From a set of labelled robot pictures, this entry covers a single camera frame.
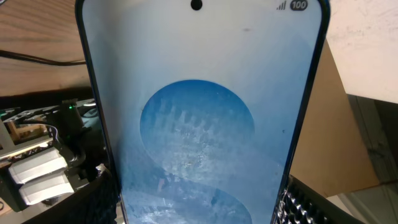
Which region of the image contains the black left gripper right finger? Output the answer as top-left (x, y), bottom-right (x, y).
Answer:
top-left (271, 175), bottom-right (362, 224)

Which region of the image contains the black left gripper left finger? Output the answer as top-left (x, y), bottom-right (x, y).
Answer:
top-left (24, 166), bottom-right (121, 224)

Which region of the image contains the blue Samsung Galaxy smartphone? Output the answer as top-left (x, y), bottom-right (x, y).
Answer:
top-left (75, 0), bottom-right (331, 223)

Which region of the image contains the black USB charging cable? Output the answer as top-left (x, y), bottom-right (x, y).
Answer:
top-left (0, 49), bottom-right (87, 67)

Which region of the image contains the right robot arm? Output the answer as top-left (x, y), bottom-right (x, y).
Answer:
top-left (1, 99), bottom-right (109, 212)

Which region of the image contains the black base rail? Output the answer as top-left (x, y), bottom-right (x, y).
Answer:
top-left (0, 98), bottom-right (97, 162)

